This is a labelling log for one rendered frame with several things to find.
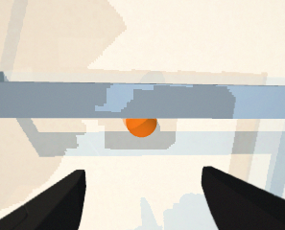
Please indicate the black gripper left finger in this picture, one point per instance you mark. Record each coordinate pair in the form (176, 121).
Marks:
(58, 208)

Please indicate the clear low l-shaped wall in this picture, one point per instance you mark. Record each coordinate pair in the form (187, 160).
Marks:
(266, 166)

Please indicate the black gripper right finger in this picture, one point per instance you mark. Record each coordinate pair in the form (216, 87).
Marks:
(238, 205)

